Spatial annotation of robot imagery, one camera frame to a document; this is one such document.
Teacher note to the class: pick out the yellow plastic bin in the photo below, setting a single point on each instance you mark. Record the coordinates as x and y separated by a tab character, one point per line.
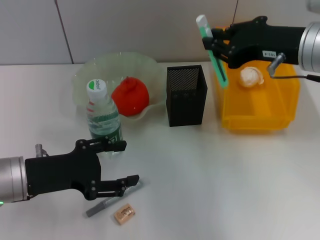
260	107

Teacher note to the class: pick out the clear green-label water bottle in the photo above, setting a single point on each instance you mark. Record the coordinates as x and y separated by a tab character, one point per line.
102	117

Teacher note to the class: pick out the green utility knife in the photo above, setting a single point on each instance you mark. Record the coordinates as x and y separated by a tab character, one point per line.
218	70

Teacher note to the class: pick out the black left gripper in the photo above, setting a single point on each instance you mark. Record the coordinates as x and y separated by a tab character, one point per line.
62	172

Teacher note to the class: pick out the grey marker pen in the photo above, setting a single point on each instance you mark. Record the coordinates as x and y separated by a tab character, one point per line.
100	207

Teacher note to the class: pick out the black mesh pen holder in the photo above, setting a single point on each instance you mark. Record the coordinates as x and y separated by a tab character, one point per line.
187	110

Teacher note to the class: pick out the white paper ball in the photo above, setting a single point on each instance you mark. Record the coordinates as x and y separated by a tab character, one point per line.
250	77

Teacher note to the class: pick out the green glass fruit plate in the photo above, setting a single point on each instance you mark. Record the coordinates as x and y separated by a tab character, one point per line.
112	65

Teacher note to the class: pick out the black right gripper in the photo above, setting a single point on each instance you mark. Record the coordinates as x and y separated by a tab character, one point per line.
265	40

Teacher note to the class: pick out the beige eraser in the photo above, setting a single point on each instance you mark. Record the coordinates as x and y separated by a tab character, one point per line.
124	214

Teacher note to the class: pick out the red-orange pumpkin toy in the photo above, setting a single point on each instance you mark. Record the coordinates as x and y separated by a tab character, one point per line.
132	97

